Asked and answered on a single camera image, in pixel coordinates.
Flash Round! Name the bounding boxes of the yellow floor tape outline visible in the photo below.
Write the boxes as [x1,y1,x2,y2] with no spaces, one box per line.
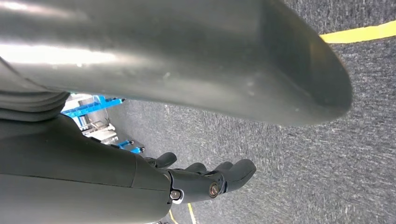
[320,20,396,44]
[168,202,198,224]

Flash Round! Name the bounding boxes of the blue metal shelf rack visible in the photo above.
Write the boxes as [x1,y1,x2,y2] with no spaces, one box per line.
[117,140,145,154]
[61,95,126,129]

